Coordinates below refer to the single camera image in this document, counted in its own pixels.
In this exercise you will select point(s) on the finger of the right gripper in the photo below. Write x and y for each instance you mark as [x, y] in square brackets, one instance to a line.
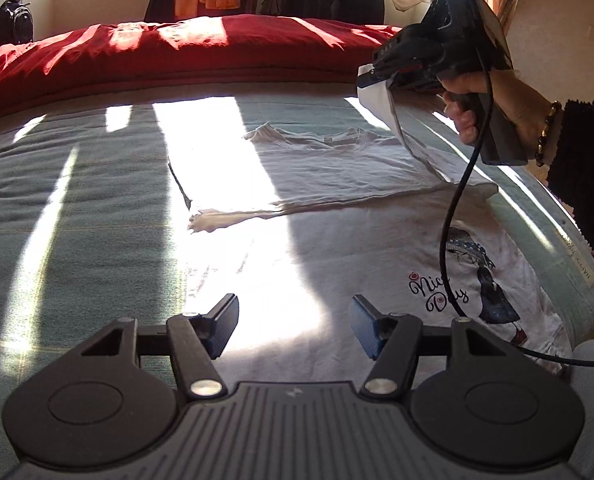
[368, 75]

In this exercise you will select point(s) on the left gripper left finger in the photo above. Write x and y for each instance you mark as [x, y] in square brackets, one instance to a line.
[195, 342]

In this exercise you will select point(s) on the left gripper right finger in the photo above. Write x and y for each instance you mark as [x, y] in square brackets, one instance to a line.
[391, 342]

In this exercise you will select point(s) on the white printed t-shirt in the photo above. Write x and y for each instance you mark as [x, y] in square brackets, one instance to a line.
[299, 200]

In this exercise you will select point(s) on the person right forearm black sleeve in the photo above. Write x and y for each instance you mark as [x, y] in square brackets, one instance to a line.
[571, 173]

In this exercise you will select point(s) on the person right hand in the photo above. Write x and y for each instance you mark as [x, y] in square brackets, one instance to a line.
[520, 103]

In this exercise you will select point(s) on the red duvet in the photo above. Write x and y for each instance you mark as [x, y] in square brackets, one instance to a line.
[133, 56]

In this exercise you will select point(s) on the green plaid bed blanket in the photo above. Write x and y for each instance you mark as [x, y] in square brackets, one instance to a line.
[92, 216]

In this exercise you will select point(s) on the black backpack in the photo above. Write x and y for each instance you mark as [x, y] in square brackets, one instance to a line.
[16, 23]

